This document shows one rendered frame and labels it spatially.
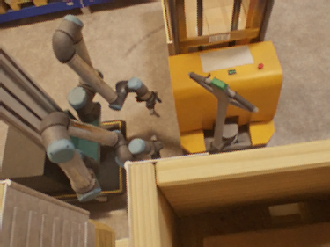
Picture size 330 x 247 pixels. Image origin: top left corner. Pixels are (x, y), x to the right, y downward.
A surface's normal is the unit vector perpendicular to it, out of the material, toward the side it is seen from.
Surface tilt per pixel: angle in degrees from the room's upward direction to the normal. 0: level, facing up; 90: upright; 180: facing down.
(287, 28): 0
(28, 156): 0
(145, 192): 0
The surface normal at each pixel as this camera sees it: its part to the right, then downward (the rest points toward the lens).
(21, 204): 0.99, -0.14
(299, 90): -0.14, -0.44
